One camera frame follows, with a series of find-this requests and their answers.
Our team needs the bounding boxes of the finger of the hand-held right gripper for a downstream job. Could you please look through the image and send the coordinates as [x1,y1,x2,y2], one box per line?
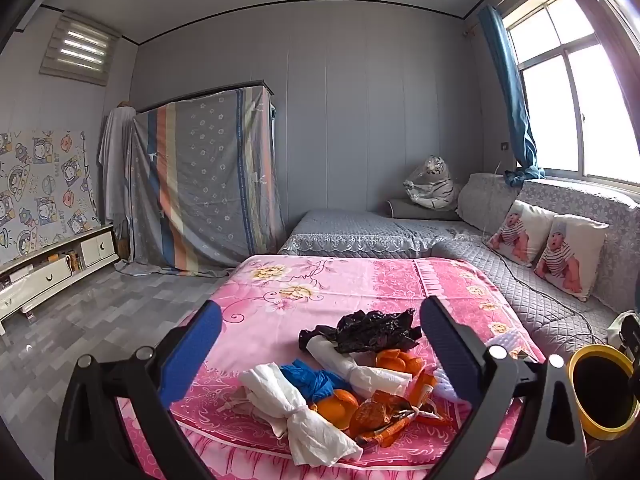
[619,316,640,361]

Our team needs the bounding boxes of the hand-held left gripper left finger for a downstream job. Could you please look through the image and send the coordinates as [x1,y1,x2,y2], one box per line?
[55,300,223,480]

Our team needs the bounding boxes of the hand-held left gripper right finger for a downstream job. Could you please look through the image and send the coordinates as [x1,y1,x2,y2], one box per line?
[420,295,588,480]

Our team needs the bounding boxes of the lilac foam net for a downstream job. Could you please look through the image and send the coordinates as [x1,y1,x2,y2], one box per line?
[432,329,532,405]

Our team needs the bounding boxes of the yellow trash bin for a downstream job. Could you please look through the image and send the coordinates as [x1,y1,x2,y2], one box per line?
[567,344,640,441]

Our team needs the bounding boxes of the black plastic bag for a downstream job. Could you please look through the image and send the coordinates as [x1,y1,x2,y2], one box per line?
[299,310,423,356]

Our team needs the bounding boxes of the orange snack wrapper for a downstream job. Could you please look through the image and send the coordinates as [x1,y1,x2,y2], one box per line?
[348,370,453,448]

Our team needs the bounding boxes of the knotted white plastic bag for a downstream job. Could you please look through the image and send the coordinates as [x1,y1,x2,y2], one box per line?
[239,362,363,467]

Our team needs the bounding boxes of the blue plastic bag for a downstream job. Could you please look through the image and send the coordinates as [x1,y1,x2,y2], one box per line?
[280,358,336,403]

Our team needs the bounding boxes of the light green cloth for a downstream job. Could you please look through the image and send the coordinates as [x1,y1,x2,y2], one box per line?
[607,310,632,346]

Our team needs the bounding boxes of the baby print pillow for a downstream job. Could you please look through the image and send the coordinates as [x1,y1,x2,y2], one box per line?
[487,200,558,267]
[534,214,610,302]

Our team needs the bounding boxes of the pink floral bedsheet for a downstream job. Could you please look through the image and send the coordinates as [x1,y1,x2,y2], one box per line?
[117,254,548,480]

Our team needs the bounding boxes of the grey bolster pillow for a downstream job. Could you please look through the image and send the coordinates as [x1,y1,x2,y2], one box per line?
[385,198,461,222]

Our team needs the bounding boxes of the grey sofa cushion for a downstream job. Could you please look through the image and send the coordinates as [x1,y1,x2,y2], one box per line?
[457,172,523,233]

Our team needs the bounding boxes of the grey quilted sofa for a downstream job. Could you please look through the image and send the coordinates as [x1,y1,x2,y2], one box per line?
[277,172,640,356]

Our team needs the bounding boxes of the white tv cabinet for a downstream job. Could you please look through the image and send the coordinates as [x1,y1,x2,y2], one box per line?
[0,224,120,331]

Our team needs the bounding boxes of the white tiger plush toy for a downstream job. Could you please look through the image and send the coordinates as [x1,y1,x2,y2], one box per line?
[404,156,461,211]

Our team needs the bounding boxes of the wardrobe under striped cloth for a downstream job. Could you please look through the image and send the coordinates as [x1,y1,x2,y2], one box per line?
[127,80,286,273]

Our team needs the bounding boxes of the white hanging cloth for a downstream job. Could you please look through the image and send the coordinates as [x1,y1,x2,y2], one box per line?
[98,105,136,256]

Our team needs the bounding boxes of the window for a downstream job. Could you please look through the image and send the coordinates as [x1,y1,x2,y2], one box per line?
[500,0,640,186]

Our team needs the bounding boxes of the blue curtain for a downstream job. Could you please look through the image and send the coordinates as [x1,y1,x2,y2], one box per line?
[477,5,546,188]

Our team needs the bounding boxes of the beige window blind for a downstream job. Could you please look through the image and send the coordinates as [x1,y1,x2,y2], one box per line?
[40,10,120,86]

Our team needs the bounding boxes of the cartoon wall poster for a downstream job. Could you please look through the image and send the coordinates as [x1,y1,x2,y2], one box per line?
[0,130,98,266]

